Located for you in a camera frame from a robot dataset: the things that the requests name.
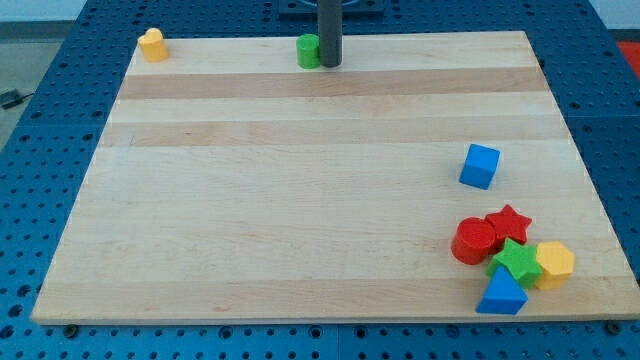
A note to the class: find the green cylinder block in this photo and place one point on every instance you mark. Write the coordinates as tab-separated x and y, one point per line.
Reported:
307	51

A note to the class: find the light wooden board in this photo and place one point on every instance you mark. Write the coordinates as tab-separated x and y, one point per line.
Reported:
231	186

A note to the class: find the blue cube block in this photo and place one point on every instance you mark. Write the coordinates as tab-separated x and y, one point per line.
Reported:
480	166

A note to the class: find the red cylinder block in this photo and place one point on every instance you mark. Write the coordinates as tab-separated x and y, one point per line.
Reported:
473	240

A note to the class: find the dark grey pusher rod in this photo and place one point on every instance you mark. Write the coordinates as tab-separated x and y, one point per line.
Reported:
329	20

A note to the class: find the red star block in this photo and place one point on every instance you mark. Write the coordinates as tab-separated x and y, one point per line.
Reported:
508	224

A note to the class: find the yellow heart block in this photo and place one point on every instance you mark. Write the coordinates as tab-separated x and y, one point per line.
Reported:
152	45

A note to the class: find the green star block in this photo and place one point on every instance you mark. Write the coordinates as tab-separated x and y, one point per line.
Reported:
519	260

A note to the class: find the blue triangle block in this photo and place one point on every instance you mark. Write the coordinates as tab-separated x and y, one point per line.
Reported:
503	295

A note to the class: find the yellow hexagon block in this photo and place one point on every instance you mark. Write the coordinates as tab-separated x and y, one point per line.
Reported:
557	264

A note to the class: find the black cable plug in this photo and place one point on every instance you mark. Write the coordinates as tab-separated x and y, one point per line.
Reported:
13	98

